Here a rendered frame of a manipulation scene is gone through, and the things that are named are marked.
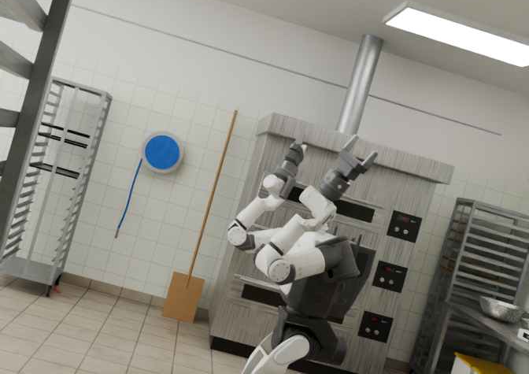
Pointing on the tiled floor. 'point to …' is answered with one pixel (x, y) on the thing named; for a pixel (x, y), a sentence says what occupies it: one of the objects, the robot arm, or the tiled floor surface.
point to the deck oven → (269, 296)
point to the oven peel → (182, 296)
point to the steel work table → (507, 332)
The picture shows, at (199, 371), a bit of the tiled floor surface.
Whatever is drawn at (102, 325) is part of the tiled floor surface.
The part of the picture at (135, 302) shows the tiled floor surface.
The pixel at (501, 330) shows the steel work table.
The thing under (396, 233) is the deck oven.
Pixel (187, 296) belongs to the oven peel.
